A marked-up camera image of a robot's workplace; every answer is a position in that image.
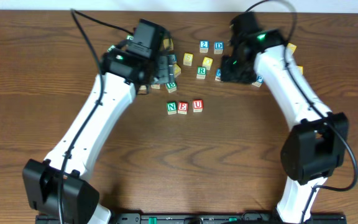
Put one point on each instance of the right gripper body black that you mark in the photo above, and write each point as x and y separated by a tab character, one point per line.
234	72

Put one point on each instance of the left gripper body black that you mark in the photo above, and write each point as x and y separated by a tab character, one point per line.
165	68

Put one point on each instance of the green N block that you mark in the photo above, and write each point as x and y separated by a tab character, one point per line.
171	108

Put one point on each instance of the red E block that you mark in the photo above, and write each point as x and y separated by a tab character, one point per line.
182	108

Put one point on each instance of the red U block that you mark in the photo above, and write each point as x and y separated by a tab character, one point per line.
197	106

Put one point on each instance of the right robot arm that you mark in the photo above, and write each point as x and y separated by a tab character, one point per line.
317	141

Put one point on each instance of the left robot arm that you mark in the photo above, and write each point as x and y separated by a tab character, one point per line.
58	187

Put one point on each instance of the yellow O block centre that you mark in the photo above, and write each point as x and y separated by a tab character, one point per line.
176	70

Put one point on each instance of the yellow o block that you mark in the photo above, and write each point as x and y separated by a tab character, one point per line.
207	63
176	70

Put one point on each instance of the red I block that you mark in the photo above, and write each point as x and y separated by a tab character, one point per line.
155	86

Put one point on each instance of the green B block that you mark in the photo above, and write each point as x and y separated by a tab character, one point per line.
171	87

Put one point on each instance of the blue L block centre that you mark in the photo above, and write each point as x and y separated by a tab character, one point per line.
173	58

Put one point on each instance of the yellow O block right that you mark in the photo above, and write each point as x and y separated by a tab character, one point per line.
207	63

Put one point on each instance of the blue D block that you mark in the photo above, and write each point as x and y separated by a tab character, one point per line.
218	47

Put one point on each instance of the yellow S block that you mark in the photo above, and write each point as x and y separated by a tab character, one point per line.
187	59

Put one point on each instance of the blue P block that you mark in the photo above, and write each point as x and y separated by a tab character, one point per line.
259	81

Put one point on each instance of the green R block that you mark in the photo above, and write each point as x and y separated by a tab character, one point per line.
201	73

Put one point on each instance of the blue 2 block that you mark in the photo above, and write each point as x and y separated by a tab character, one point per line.
204	46

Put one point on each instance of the green L block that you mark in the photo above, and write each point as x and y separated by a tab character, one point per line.
111	48

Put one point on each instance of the yellow block top right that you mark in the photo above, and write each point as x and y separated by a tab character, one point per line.
291	47

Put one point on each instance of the yellow G block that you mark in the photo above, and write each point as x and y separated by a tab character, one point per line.
300	69

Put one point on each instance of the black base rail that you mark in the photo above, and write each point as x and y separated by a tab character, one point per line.
253	217

